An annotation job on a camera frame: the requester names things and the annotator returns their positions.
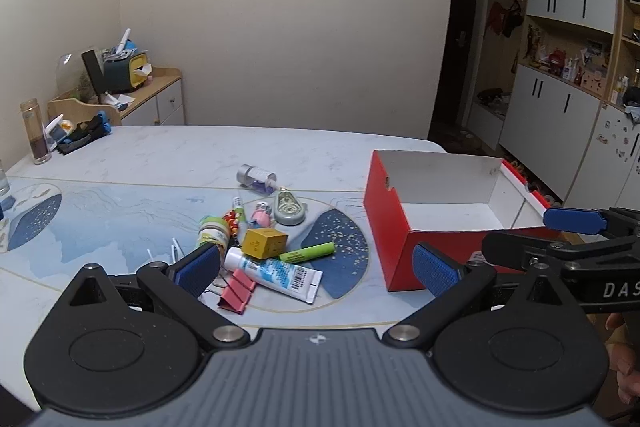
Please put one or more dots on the blue printed table mat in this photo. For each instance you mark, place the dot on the blue printed table mat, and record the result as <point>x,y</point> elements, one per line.
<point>125,217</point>

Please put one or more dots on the black and blue item pile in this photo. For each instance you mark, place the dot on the black and blue item pile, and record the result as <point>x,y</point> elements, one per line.
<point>82,134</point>

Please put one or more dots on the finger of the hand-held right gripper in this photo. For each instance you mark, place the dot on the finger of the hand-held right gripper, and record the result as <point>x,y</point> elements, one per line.
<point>572,219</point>
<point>505,249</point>

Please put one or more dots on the green highlighter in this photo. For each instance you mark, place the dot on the green highlighter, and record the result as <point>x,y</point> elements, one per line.
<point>310,252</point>

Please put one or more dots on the black bag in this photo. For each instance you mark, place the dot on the black bag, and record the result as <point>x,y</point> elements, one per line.
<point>492,96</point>

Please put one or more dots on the white sticker-covered cabinet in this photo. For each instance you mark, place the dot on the white sticker-covered cabinet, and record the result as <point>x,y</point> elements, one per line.
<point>610,157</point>

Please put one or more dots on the grey correction tape dispenser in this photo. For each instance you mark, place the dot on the grey correction tape dispenser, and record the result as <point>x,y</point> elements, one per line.
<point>289,209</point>

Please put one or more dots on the pink binder clip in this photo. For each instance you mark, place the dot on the pink binder clip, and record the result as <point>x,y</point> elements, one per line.
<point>234,301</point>

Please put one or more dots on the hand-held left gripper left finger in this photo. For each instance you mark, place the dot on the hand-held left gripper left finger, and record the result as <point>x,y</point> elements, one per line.
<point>197,264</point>

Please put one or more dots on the red hanging bag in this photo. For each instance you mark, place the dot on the red hanging bag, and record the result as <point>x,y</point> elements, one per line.
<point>505,19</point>

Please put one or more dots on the dark clothing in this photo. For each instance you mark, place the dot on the dark clothing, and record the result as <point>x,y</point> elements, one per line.
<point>632,104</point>

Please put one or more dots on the white wooden-top side cabinet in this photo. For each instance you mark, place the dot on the white wooden-top side cabinet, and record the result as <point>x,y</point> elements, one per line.
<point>150,107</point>

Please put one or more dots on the clear plastic dome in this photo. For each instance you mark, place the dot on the clear plastic dome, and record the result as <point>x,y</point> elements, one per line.
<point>67,72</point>

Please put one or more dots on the person's right hand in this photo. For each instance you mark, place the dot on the person's right hand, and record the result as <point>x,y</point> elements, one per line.
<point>627,362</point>

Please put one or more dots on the small yellow box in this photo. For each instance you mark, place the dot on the small yellow box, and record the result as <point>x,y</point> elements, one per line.
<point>262,243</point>

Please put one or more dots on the pink pig toy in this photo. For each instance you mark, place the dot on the pink pig toy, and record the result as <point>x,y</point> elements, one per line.
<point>261,216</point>

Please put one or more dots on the white sunglasses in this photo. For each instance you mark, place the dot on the white sunglasses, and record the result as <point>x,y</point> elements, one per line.
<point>176,249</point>

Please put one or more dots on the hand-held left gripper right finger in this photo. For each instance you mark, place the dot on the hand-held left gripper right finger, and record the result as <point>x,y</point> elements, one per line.
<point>435,269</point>

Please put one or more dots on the green-lid jar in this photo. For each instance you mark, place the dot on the green-lid jar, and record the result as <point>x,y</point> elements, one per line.
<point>212,234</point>

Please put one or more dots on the dark wooden door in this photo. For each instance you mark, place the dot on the dark wooden door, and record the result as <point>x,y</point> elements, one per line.
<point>452,32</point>

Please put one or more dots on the wooden desk organizer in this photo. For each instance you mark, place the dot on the wooden desk organizer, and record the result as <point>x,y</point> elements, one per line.
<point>85,107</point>

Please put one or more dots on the white lip balm stick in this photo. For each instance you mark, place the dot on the white lip balm stick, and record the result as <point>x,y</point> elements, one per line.
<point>239,209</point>

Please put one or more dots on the white tube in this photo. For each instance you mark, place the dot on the white tube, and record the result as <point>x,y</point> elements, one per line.
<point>280,274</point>

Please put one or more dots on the red cardboard box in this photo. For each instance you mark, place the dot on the red cardboard box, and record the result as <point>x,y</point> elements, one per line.
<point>395,217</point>

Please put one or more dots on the pink sticky note block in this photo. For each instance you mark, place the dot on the pink sticky note block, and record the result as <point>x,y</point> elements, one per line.
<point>246,281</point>

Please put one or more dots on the clear bottle silver cap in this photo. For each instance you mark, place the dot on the clear bottle silver cap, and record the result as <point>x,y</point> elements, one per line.
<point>247,174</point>

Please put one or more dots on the drinking glass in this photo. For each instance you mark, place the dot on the drinking glass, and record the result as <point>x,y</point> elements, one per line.
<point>3,179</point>

